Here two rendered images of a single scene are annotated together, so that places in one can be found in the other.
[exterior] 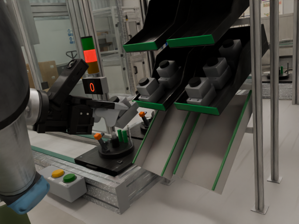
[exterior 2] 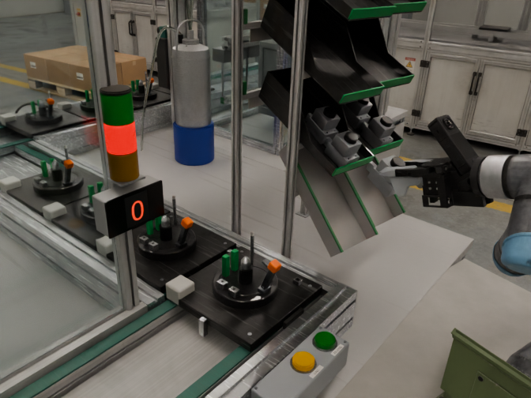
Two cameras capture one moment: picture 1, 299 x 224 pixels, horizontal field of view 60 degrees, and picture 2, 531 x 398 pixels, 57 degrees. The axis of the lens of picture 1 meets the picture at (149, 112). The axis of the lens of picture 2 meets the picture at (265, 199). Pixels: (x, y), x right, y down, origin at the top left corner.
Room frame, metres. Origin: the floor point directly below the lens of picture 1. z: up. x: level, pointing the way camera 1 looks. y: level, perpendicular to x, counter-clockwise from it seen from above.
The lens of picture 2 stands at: (0.93, 1.01, 1.63)
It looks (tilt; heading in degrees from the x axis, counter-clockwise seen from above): 27 degrees down; 268
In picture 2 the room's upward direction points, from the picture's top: 2 degrees clockwise
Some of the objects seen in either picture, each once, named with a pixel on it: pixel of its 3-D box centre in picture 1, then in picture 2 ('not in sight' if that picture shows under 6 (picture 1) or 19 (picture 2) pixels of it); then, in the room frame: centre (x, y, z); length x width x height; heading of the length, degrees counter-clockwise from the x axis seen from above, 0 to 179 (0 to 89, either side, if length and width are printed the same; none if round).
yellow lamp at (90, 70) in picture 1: (92, 67); (123, 163); (1.15, 0.22, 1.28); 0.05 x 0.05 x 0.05
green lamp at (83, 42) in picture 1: (87, 44); (117, 107); (1.15, 0.22, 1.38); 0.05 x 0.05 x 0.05
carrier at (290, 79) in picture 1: (278, 71); not in sight; (1.77, -0.93, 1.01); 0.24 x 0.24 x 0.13; 49
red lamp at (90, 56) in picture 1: (90, 55); (120, 136); (1.15, 0.22, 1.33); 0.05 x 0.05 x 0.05
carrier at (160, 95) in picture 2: not in sight; (141, 88); (1.45, -1.30, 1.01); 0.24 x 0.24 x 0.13; 49
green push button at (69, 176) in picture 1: (69, 178); (325, 342); (0.78, 0.30, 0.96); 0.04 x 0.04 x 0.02
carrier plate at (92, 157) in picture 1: (117, 152); (245, 291); (0.94, 0.15, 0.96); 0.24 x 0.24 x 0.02; 49
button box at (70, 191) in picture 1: (60, 182); (302, 375); (0.83, 0.35, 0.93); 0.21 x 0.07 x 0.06; 49
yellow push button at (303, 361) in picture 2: (58, 174); (303, 362); (0.83, 0.35, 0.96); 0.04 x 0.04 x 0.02
